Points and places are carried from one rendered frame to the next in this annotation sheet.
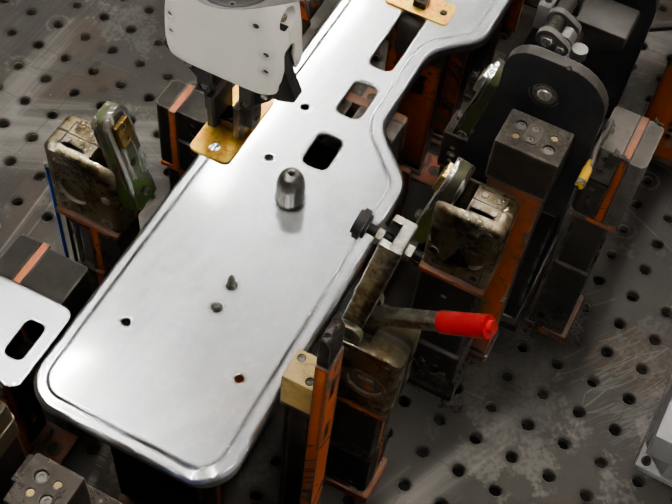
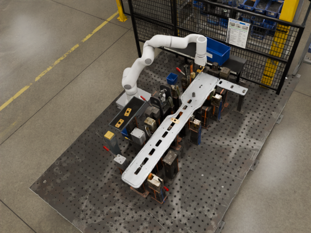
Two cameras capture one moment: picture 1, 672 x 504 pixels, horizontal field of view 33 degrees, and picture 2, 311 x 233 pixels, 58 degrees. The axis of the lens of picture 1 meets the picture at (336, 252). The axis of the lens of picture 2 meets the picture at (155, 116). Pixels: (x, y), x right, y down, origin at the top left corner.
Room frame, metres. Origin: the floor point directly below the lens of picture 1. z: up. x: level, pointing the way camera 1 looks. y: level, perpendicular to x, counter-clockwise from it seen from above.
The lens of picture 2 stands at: (2.50, 0.29, 3.08)
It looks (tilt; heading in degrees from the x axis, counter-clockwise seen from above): 53 degrees down; 200
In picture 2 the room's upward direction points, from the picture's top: 9 degrees counter-clockwise
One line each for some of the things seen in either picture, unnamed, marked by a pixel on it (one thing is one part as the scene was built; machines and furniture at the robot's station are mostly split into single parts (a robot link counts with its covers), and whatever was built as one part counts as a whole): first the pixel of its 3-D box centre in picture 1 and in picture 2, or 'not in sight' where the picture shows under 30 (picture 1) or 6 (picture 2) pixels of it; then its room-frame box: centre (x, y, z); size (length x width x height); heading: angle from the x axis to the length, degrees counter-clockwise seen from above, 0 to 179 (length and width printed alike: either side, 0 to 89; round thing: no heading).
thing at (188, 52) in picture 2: not in sight; (202, 53); (0.13, 0.07, 1.02); 0.90 x 0.22 x 0.03; 69
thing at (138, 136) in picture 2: not in sight; (140, 144); (1.29, -0.34, 0.90); 0.13 x 0.10 x 0.41; 69
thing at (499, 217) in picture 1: (453, 295); (174, 99); (0.70, -0.14, 0.88); 0.11 x 0.09 x 0.37; 69
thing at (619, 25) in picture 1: (534, 154); (162, 108); (0.87, -0.22, 0.94); 0.18 x 0.13 x 0.49; 159
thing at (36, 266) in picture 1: (57, 337); (219, 100); (0.60, 0.30, 0.84); 0.11 x 0.10 x 0.28; 69
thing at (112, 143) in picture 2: not in sight; (115, 149); (1.37, -0.56, 0.92); 0.08 x 0.08 x 0.44; 69
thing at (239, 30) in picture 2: not in sight; (237, 33); (0.13, 0.40, 1.30); 0.23 x 0.02 x 0.31; 69
